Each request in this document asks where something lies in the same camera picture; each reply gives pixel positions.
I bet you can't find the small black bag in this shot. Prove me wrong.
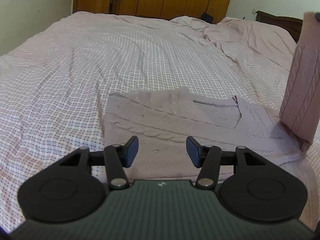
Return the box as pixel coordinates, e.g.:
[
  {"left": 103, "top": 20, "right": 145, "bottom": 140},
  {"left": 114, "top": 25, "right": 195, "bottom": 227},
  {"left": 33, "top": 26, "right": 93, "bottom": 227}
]
[{"left": 201, "top": 12, "right": 214, "bottom": 24}]

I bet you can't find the pink cable-knit sweater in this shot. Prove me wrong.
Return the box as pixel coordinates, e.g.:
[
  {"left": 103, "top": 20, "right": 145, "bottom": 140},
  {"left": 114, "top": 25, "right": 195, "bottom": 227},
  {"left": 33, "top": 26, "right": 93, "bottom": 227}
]
[{"left": 104, "top": 11, "right": 320, "bottom": 176}]

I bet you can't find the bed with pink checkered sheet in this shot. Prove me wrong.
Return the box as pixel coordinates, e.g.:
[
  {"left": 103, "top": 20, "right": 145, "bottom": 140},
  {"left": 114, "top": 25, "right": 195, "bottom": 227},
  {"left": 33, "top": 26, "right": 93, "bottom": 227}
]
[{"left": 0, "top": 11, "right": 320, "bottom": 233}]

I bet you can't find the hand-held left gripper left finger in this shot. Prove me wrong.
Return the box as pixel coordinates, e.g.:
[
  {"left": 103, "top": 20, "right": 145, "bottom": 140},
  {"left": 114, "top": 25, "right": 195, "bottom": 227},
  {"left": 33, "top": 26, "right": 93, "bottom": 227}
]
[{"left": 59, "top": 136, "right": 139, "bottom": 190}]

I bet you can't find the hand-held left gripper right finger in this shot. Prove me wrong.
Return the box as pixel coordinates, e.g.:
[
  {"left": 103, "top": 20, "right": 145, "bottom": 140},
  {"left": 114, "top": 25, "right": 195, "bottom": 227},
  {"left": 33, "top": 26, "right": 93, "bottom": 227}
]
[{"left": 186, "top": 136, "right": 268, "bottom": 189}]

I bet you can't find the pink checkered pillow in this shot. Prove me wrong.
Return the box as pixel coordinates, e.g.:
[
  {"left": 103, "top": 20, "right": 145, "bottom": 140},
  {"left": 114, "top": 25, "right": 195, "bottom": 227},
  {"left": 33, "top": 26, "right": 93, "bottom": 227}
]
[{"left": 217, "top": 17, "right": 297, "bottom": 64}]

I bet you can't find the dark wooden headboard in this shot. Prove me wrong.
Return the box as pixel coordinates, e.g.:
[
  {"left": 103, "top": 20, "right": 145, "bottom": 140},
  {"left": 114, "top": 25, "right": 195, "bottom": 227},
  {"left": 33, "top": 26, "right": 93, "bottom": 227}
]
[{"left": 255, "top": 10, "right": 303, "bottom": 43}]

